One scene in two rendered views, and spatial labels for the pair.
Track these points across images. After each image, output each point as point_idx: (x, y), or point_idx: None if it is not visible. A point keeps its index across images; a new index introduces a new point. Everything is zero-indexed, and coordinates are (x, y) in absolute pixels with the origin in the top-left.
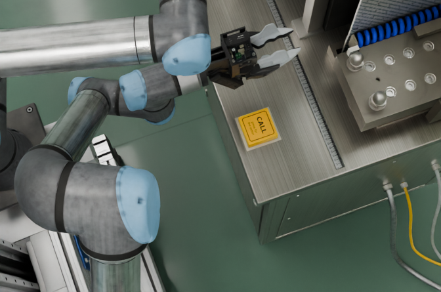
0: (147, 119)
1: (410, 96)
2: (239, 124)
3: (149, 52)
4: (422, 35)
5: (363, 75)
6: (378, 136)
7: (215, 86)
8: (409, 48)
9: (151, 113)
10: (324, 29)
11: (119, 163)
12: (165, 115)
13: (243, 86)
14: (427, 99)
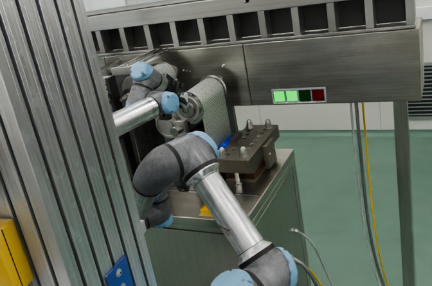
0: (162, 218)
1: (252, 149)
2: (203, 213)
3: (155, 102)
4: (234, 139)
5: (229, 156)
6: (258, 182)
7: (177, 216)
8: (234, 145)
9: (164, 204)
10: None
11: None
12: (170, 209)
13: (189, 208)
14: (258, 146)
